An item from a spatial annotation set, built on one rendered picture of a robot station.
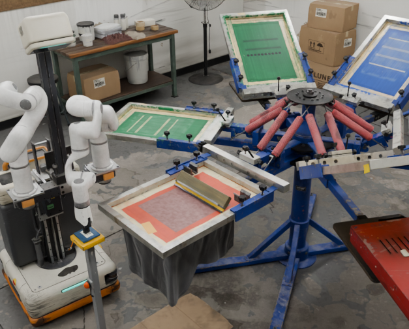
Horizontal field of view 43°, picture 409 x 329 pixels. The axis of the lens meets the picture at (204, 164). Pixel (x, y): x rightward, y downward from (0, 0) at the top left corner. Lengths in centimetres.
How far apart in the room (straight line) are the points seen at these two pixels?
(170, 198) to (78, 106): 79
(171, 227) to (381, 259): 105
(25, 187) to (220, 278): 168
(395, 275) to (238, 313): 154
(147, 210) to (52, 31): 107
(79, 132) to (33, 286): 138
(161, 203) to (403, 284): 136
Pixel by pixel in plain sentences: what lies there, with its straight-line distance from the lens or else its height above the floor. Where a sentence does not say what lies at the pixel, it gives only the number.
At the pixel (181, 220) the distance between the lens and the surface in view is 279.
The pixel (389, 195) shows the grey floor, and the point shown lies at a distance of 501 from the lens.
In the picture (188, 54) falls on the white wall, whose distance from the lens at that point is 776.
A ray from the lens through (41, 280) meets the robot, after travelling 362.
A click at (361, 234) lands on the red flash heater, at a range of 252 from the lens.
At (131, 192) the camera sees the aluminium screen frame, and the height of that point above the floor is 99.
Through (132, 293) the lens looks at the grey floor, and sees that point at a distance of 381.
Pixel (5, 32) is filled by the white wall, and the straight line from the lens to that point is 627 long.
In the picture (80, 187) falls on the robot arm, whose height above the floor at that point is 127.
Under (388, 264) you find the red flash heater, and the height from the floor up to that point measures 110.
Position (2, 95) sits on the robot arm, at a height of 171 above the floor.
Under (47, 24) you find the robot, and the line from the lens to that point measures 249.
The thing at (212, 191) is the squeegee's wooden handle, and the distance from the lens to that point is 290.
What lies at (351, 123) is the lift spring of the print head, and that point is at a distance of 341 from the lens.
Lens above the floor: 256
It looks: 29 degrees down
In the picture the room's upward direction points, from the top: 1 degrees counter-clockwise
